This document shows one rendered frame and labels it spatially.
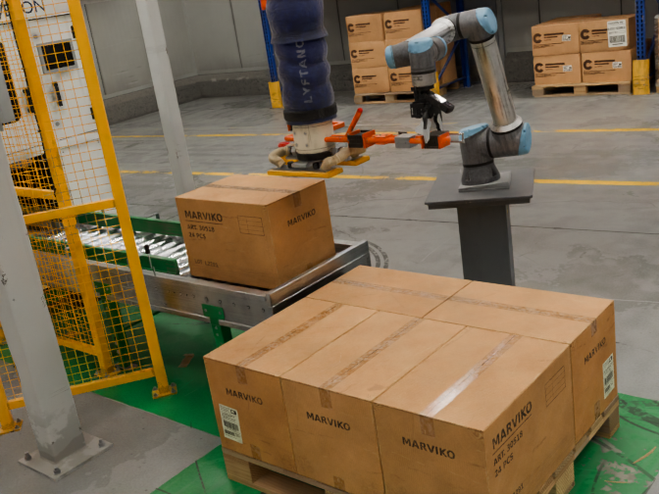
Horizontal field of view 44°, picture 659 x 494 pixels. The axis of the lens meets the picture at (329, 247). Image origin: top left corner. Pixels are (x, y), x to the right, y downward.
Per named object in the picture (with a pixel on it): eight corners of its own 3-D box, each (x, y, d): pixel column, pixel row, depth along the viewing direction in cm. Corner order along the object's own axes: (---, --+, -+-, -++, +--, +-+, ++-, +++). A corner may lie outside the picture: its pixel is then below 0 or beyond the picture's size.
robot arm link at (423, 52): (436, 35, 302) (427, 38, 294) (439, 70, 306) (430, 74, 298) (413, 37, 307) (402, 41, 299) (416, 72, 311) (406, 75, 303)
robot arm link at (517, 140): (501, 146, 404) (460, 6, 364) (536, 142, 395) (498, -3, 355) (494, 164, 393) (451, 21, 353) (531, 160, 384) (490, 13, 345)
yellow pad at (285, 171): (267, 174, 352) (265, 164, 350) (281, 169, 359) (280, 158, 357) (329, 178, 330) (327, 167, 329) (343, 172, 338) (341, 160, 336)
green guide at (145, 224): (69, 222, 533) (66, 209, 530) (82, 217, 540) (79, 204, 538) (241, 245, 432) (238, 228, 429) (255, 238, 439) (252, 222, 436)
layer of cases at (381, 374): (222, 447, 323) (202, 356, 310) (371, 342, 393) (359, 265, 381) (494, 546, 247) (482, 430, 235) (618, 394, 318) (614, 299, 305)
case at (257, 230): (190, 275, 399) (174, 197, 387) (247, 248, 428) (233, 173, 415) (280, 291, 361) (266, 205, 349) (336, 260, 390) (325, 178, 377)
